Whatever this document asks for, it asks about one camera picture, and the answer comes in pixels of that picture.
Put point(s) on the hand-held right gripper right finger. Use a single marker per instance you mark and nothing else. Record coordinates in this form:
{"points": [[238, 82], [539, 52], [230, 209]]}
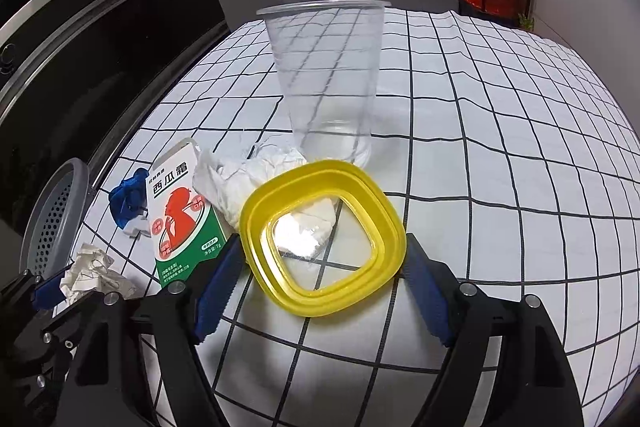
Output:
{"points": [[430, 307]]}

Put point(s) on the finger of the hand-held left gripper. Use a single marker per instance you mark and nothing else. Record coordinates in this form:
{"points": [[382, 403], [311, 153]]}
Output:
{"points": [[67, 324], [47, 296]]}

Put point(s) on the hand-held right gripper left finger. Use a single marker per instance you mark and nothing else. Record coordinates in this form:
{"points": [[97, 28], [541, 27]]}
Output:
{"points": [[220, 292]]}

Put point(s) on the white paper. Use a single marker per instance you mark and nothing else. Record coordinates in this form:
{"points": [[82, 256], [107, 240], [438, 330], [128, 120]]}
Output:
{"points": [[90, 272]]}

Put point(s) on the yellow plastic lid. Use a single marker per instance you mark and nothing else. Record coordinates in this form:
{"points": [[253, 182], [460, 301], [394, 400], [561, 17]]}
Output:
{"points": [[252, 227]]}

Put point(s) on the grey perforated plastic basket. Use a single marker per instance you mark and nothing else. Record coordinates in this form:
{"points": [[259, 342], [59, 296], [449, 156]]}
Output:
{"points": [[50, 217]]}

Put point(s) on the small cardboard carton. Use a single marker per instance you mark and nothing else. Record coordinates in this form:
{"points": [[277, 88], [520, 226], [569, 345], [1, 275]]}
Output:
{"points": [[175, 217]]}

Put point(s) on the white crumpled tissue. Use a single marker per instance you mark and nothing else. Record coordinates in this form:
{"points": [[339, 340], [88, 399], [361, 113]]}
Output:
{"points": [[240, 187]]}

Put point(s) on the blue crumpled wrapper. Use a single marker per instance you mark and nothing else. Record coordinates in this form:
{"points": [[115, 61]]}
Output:
{"points": [[125, 199]]}

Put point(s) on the white black checked tablecloth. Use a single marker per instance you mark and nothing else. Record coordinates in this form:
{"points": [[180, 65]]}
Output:
{"points": [[500, 157]]}

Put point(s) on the clear plastic cup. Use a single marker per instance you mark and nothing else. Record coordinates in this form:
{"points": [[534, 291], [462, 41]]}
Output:
{"points": [[325, 82]]}

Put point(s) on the black built-in oven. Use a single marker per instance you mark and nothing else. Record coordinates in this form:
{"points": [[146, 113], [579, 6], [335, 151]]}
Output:
{"points": [[100, 57]]}

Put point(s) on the small green plant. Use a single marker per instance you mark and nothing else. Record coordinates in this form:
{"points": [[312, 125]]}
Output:
{"points": [[525, 23]]}

